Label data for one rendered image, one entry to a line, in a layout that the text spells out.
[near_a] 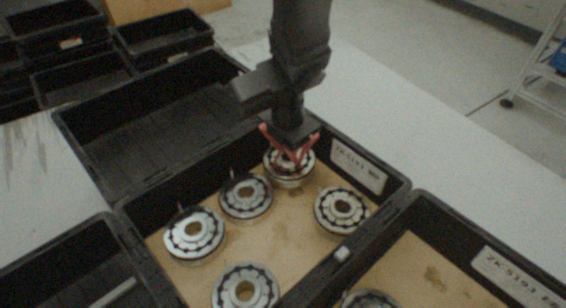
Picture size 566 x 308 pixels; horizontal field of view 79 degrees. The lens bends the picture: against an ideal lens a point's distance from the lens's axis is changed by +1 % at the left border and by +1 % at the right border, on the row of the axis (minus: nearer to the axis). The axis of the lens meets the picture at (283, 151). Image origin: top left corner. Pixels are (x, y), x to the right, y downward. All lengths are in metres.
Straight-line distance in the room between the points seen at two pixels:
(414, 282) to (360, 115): 0.57
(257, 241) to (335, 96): 0.63
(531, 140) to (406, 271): 1.84
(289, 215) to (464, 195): 0.47
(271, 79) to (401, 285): 0.39
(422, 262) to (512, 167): 0.50
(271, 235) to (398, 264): 0.22
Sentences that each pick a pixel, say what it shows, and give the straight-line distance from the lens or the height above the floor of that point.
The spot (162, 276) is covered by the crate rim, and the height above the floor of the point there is 0.93.
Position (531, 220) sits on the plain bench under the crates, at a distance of 0.98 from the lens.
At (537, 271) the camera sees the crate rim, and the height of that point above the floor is 0.93.
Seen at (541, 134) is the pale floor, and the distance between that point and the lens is 2.47.
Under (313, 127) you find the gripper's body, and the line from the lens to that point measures 0.59.
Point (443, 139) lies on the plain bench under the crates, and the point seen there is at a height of 0.70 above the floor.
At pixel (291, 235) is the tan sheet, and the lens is 0.63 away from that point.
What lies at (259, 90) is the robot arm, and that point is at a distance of 0.48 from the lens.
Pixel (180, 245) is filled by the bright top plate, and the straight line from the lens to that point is 0.61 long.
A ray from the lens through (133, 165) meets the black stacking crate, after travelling 0.79.
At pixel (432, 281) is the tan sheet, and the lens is 0.64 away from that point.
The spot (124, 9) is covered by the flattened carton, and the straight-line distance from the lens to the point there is 3.12.
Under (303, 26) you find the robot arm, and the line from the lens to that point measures 0.38.
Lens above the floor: 1.38
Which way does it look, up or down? 47 degrees down
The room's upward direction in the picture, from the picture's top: straight up
